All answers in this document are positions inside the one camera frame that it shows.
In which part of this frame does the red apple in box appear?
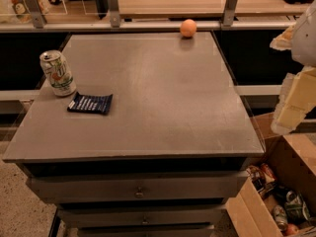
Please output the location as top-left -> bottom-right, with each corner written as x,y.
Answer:
284,223 -> 299,236

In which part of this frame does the white green 7up can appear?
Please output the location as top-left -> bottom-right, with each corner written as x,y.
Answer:
39,50 -> 76,97

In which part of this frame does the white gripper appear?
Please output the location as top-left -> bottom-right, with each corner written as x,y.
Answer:
270,0 -> 316,135

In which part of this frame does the silver can in box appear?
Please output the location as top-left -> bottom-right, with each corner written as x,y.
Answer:
272,205 -> 288,232

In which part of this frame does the red snack packet in box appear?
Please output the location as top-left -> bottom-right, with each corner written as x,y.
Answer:
247,163 -> 277,198

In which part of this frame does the orange printed bag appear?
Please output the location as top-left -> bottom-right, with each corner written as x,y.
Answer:
0,0 -> 47,28

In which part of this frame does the green can in box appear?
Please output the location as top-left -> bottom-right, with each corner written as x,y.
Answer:
284,191 -> 310,223

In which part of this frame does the cardboard box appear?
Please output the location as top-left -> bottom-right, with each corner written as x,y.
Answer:
226,114 -> 316,237

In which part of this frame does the dark blue snack packet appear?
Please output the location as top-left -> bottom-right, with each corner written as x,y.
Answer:
67,92 -> 113,116

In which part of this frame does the wooden shelf with brackets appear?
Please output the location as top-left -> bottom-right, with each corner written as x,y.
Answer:
0,0 -> 316,35

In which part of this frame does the orange ball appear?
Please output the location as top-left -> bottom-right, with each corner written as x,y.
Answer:
180,19 -> 197,38

